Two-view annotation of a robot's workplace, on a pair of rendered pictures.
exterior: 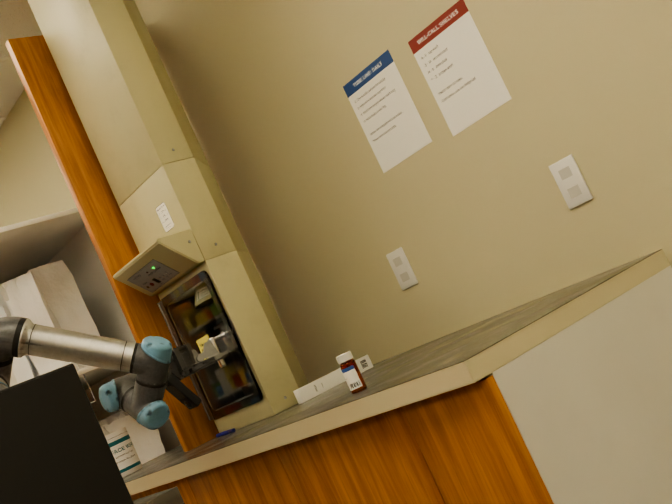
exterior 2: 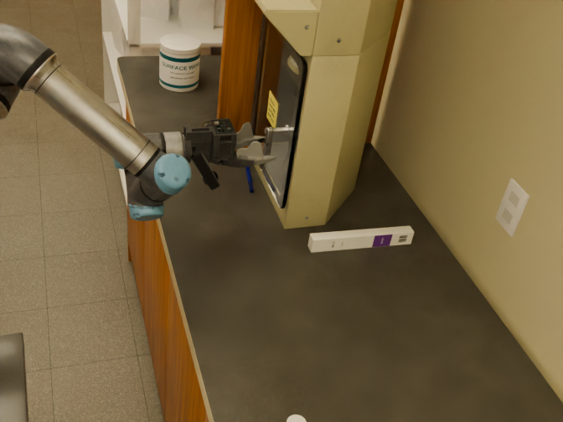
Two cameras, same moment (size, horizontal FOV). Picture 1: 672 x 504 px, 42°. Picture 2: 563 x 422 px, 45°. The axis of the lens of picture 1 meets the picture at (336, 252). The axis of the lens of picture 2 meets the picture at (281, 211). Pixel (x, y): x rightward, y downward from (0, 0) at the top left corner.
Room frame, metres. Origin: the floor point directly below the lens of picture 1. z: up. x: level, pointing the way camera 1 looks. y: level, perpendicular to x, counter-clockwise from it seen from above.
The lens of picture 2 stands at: (1.15, -0.08, 2.01)
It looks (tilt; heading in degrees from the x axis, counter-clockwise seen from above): 37 degrees down; 19
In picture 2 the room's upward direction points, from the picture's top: 9 degrees clockwise
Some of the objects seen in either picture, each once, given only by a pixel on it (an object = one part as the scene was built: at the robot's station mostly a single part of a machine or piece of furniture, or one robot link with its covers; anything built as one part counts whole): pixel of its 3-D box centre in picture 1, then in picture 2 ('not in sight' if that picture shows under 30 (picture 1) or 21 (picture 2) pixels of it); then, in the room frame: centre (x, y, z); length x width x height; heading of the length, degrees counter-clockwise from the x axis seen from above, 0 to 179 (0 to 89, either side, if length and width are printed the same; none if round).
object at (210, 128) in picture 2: (173, 367); (209, 143); (2.36, 0.52, 1.17); 0.12 x 0.08 x 0.09; 131
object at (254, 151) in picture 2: (211, 351); (255, 151); (2.40, 0.42, 1.17); 0.09 x 0.03 x 0.06; 111
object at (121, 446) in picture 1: (115, 455); (179, 62); (2.97, 0.96, 1.02); 0.13 x 0.13 x 0.15
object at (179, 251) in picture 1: (157, 268); (267, 4); (2.53, 0.49, 1.46); 0.32 x 0.12 x 0.10; 41
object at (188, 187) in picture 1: (225, 292); (333, 59); (2.65, 0.35, 1.33); 0.32 x 0.25 x 0.77; 41
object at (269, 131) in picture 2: (221, 349); (274, 142); (2.46, 0.41, 1.17); 0.05 x 0.03 x 0.10; 131
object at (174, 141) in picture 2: not in sight; (173, 147); (2.31, 0.59, 1.17); 0.08 x 0.05 x 0.08; 41
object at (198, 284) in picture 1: (208, 347); (274, 110); (2.56, 0.45, 1.19); 0.30 x 0.01 x 0.40; 41
